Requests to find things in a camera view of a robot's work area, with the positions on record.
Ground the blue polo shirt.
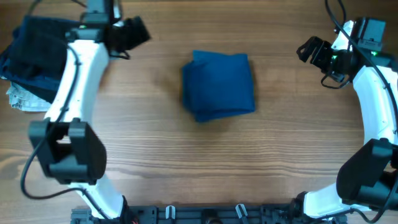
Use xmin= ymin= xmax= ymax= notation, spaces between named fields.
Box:
xmin=182 ymin=50 xmax=256 ymax=123

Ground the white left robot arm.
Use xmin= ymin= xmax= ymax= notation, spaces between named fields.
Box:
xmin=20 ymin=16 xmax=150 ymax=223

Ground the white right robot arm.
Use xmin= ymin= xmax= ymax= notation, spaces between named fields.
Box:
xmin=292 ymin=36 xmax=397 ymax=221

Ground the black folded garment on top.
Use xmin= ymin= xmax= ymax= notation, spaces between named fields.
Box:
xmin=9 ymin=16 xmax=78 ymax=80

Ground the blue folded denim garment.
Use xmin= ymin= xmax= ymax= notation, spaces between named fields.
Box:
xmin=1 ymin=16 xmax=78 ymax=103

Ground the light washed denim garment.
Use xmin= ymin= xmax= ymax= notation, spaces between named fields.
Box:
xmin=6 ymin=82 xmax=51 ymax=112

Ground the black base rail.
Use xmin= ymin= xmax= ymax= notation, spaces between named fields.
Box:
xmin=70 ymin=203 xmax=348 ymax=224

